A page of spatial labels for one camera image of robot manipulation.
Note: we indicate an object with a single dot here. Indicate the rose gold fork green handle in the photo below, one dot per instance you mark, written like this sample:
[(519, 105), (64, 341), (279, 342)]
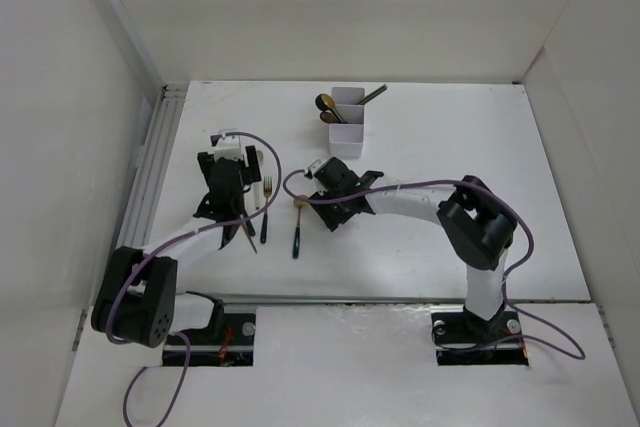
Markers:
[(250, 228)]

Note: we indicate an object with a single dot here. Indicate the brown wooden chopstick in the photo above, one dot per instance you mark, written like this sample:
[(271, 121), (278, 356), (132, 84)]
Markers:
[(249, 238)]

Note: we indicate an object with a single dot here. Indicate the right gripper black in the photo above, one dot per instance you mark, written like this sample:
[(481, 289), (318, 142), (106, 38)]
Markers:
[(332, 218)]

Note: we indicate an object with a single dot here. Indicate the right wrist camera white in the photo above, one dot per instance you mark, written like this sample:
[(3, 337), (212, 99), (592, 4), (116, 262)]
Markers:
[(314, 167)]

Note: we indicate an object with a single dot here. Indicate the aluminium frame left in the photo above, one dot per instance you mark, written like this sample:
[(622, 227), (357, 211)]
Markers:
[(151, 167)]

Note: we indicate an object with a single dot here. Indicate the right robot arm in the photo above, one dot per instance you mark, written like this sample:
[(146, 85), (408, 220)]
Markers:
[(478, 228)]

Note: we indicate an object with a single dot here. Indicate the brown grey chopstick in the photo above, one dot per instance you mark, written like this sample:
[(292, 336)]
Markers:
[(375, 93)]

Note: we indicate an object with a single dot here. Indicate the aluminium rail front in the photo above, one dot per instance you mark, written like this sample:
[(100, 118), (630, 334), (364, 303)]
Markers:
[(251, 299)]

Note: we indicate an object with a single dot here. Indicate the brown spoon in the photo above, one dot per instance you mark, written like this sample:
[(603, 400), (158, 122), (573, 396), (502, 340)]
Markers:
[(328, 117)]

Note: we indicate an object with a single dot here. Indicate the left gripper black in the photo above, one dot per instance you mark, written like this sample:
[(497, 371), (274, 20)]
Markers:
[(246, 168)]

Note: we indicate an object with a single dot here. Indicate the dark green chopstick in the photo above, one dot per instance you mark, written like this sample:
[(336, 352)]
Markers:
[(374, 95)]

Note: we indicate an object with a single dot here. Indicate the gold spoon green handle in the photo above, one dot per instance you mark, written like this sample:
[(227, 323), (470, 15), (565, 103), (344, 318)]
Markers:
[(333, 109), (299, 204)]

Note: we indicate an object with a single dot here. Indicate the white three-compartment utensil holder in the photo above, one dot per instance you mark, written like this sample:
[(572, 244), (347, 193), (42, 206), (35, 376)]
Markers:
[(346, 140)]

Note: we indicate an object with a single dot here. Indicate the black spoon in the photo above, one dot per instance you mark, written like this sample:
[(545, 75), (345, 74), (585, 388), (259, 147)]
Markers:
[(322, 102)]

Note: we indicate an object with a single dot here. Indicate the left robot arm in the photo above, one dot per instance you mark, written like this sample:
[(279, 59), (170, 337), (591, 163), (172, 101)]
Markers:
[(138, 300)]

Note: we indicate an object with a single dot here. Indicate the beige plastic spoon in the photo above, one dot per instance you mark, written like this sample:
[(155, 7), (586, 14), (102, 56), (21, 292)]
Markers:
[(257, 187)]

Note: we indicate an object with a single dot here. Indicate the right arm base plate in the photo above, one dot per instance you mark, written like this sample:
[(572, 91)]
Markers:
[(461, 339)]

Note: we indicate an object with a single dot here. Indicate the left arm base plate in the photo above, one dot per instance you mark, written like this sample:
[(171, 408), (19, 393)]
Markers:
[(228, 340)]

